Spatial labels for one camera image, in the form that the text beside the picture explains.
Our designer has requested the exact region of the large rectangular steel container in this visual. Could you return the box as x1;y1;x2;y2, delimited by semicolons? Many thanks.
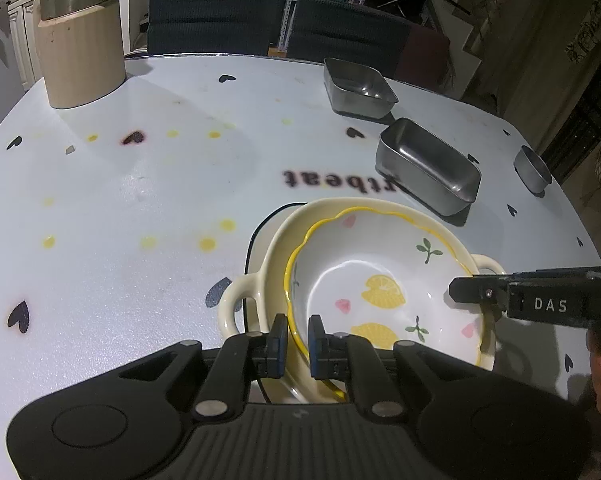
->
375;117;482;217

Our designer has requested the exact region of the beige ribbed canister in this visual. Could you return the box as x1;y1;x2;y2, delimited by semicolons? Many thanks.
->
37;0;127;110

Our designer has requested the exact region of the floral scalloped yellow rim bowl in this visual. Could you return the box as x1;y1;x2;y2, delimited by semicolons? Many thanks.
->
284;207;483;403

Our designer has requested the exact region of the maroon cushion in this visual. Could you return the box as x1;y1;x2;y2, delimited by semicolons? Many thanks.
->
397;25;451;96

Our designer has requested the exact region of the small square steel container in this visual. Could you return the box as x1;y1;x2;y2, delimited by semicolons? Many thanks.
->
323;57;399;120

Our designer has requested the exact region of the dark blue chair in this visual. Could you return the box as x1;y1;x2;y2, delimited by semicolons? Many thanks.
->
286;0;413;81
147;0;285;56

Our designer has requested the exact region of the small round steel cup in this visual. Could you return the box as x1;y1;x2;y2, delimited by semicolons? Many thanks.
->
513;145;553;196

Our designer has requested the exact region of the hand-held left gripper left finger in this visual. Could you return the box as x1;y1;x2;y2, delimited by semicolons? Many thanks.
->
103;313;288;423

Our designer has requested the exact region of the white perforated metal rack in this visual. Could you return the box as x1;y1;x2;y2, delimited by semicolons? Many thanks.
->
276;0;301;57

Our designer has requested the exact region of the white cabinet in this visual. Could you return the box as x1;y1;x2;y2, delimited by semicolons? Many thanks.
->
8;0;41;92

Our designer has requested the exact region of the cream bowl with handles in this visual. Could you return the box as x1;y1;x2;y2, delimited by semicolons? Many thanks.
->
218;197;506;403

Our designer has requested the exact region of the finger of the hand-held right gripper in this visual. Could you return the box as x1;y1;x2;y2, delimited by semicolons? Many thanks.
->
449;275;511;319

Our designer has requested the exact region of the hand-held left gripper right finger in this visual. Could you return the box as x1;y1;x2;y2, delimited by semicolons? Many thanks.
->
307;314;502;424

